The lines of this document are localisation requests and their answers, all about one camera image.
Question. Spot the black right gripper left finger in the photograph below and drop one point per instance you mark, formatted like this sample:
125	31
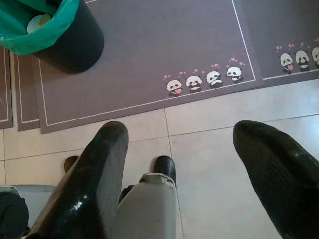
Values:
87	186

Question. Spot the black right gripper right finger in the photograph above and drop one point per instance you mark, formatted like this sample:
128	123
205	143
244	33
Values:
279	179

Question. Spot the black robot left foot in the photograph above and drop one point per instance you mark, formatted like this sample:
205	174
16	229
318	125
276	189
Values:
71	163

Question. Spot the black robot foot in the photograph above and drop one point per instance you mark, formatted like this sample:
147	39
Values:
165	169
71	163

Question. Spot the grey robot left leg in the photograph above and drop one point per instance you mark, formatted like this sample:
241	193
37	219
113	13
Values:
37	199

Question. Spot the grey robot leg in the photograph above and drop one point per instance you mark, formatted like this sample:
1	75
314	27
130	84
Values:
37	199
144	211

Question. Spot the grey robot right leg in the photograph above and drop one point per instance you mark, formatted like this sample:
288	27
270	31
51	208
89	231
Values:
144	211

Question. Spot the black robot right foot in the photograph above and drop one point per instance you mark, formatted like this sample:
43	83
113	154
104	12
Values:
165	169

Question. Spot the grey panda floor mat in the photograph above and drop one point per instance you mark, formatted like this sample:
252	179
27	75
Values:
274	25
149	49
5	87
27	99

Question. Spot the black round trash bin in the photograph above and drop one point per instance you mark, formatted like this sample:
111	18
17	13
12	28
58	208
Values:
79	44

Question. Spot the green plastic bin liner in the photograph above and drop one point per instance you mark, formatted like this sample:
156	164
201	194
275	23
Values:
57	30

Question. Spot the pale round rubbish piece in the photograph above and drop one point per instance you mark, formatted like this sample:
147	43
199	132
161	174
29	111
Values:
35	25

